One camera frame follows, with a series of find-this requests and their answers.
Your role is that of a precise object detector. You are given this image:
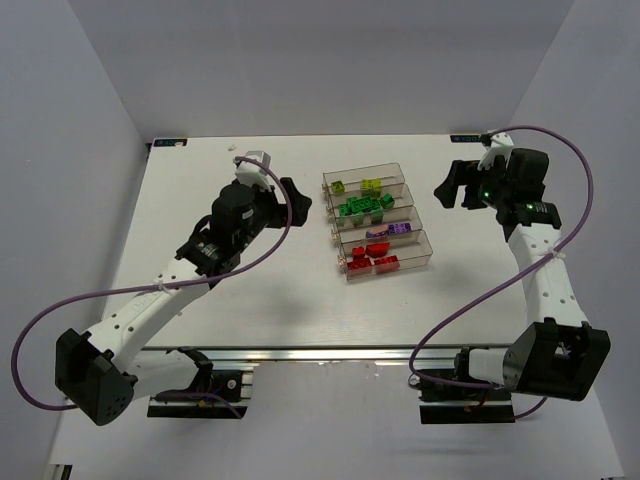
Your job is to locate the lime green square lego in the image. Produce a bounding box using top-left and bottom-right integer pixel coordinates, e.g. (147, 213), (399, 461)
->
(331, 181), (345, 195)

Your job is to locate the green eight-stud lego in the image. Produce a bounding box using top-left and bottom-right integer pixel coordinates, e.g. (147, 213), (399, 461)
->
(338, 201), (353, 217)

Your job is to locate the red small square lego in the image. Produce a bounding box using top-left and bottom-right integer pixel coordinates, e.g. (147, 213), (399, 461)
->
(352, 247), (367, 260)

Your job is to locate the purple lego piece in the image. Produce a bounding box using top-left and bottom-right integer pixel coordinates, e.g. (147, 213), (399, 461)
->
(366, 225), (388, 238)

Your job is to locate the red long lego brick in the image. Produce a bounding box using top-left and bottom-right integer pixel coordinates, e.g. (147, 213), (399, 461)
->
(374, 255), (400, 275)

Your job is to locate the green lego with slope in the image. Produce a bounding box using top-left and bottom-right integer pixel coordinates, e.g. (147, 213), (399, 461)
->
(347, 196), (380, 214)

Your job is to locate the green tall lego block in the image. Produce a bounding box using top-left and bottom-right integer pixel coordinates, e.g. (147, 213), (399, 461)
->
(380, 194), (395, 210)

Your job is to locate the purple eight-stud lego brick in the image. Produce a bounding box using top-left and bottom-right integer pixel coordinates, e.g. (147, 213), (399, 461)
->
(387, 222), (412, 235)

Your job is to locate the green curved slope lego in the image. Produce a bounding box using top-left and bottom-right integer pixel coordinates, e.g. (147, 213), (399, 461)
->
(371, 210), (384, 224)

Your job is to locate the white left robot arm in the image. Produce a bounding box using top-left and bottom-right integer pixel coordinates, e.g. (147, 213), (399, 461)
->
(55, 154), (312, 426)

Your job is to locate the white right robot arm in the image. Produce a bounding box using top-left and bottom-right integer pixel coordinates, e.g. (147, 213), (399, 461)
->
(409, 147), (611, 401)

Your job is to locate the blue label sticker right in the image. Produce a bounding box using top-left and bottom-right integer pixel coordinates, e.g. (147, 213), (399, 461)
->
(449, 134), (487, 143)

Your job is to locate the blue label sticker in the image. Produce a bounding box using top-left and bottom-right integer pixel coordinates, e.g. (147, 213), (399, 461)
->
(449, 134), (487, 143)
(152, 138), (188, 148)

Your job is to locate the clear bin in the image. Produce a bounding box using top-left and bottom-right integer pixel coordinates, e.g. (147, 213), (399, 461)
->
(322, 163), (405, 200)
(337, 230), (433, 281)
(323, 183), (414, 231)
(332, 206), (423, 245)

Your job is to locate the clear bin farthest back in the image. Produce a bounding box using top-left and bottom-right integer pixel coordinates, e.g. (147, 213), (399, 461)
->
(322, 163), (405, 200)

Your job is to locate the clear bin nearest front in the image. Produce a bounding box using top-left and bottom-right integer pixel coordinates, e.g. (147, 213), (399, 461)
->
(337, 230), (433, 281)

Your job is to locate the lime green long lego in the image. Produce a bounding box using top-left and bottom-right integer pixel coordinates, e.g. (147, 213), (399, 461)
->
(360, 178), (382, 197)

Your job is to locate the blue label sticker left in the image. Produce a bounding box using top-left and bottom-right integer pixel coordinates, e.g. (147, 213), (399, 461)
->
(152, 138), (188, 148)

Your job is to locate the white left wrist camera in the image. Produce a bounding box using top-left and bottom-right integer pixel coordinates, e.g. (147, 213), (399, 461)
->
(233, 150), (271, 191)

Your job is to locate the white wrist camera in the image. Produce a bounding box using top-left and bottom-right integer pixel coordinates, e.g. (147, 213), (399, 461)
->
(477, 132), (514, 171)
(233, 150), (271, 191)

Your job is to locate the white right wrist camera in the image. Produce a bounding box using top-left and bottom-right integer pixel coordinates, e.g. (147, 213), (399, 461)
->
(477, 132), (514, 171)

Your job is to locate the aluminium table edge rail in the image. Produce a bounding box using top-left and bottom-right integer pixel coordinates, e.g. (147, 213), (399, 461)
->
(92, 344), (566, 364)

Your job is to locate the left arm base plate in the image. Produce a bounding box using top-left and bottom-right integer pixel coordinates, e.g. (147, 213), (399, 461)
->
(147, 369), (253, 420)

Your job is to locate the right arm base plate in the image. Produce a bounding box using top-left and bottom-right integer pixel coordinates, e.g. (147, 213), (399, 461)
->
(408, 374), (515, 425)

